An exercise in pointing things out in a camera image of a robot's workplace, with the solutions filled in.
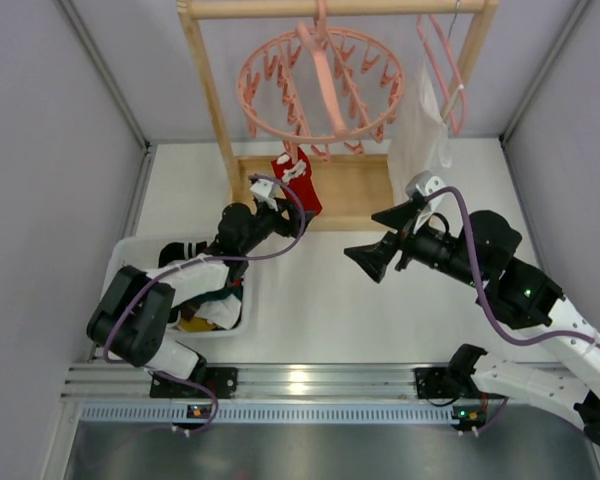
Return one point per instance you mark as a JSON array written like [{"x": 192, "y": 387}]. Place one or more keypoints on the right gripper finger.
[
  {"x": 402, "y": 217},
  {"x": 373, "y": 259}
]

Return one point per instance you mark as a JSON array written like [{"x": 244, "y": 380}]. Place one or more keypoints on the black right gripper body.
[{"x": 400, "y": 243}]

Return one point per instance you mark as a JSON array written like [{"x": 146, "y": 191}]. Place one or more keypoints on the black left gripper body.
[{"x": 278, "y": 218}]

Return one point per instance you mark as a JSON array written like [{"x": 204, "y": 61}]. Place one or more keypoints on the red sock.
[{"x": 297, "y": 175}]

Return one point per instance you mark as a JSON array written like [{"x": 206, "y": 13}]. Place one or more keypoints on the pink round clip hanger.
[{"x": 339, "y": 56}]

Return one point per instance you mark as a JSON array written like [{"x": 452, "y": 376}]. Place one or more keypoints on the dark green sock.
[{"x": 219, "y": 295}]

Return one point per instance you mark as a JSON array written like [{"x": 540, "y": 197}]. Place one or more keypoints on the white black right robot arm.
[{"x": 523, "y": 305}]

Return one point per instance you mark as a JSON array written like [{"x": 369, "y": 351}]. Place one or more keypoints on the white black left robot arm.
[{"x": 202, "y": 281}]

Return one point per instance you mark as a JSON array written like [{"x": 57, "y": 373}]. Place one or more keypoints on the pink clothes hanger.
[{"x": 439, "y": 53}]

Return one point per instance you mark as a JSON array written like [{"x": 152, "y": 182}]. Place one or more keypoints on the wooden clothes rack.
[{"x": 350, "y": 185}]

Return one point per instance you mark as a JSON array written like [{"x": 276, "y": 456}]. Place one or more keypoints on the white hanging cloth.
[{"x": 420, "y": 138}]

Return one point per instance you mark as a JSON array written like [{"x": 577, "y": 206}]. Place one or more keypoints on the white folded sock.
[{"x": 222, "y": 314}]

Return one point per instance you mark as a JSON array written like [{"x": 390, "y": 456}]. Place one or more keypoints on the white plastic basket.
[{"x": 142, "y": 253}]

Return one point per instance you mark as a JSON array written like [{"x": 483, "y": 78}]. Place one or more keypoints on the yellow sock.
[{"x": 195, "y": 325}]

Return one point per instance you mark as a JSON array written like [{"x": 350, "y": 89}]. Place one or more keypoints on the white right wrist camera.
[{"x": 422, "y": 186}]

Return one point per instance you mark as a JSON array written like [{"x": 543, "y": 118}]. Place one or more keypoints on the aluminium rail base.
[{"x": 400, "y": 394}]

